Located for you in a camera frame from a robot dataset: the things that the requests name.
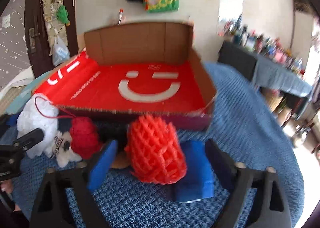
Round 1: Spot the white mesh bath pouf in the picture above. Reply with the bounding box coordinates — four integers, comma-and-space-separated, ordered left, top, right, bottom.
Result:
17, 93, 59, 158

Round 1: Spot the white plush toy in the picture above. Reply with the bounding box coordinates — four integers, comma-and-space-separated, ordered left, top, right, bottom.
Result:
52, 131, 82, 168

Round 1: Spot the red knitted plush hat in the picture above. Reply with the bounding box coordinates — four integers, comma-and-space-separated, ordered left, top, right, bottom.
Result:
69, 117, 103, 160

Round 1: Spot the blue cloth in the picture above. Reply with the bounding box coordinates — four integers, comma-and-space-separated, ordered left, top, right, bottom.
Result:
174, 140, 214, 203

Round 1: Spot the tan round cushion pad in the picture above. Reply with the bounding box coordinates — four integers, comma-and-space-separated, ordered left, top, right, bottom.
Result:
111, 151, 130, 169

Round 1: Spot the orange foam net ball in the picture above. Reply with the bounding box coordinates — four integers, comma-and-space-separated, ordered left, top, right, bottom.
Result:
125, 114, 187, 185

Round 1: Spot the black pompom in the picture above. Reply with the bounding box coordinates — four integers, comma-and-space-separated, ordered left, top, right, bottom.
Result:
94, 122, 127, 154

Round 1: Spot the light blue bedsheet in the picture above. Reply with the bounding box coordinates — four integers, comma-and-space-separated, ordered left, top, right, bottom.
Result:
5, 71, 50, 115

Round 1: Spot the blue knitted blanket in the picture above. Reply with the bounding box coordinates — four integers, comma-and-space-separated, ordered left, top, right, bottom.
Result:
11, 62, 305, 228

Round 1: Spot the white plastic bag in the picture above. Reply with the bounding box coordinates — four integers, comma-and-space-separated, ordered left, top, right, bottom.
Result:
52, 36, 70, 67

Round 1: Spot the red cardboard box tray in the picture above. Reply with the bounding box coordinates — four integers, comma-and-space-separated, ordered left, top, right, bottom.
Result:
35, 22, 217, 131

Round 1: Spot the green plush toy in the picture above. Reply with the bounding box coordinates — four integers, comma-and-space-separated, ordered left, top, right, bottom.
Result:
57, 5, 71, 26

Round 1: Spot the blue cloth covered table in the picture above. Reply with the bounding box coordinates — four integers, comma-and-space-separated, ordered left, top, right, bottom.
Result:
218, 41, 312, 98

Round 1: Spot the beige hanging organizer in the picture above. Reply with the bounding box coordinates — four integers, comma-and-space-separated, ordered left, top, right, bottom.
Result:
40, 0, 68, 56

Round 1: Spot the dark brown door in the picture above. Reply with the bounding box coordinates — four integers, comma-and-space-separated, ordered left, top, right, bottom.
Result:
24, 0, 79, 77

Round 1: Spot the mop handle orange tip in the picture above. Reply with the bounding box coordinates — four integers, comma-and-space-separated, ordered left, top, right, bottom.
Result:
117, 8, 124, 26

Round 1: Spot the wall mirror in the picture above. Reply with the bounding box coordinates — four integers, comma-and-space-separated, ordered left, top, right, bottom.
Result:
217, 0, 244, 36

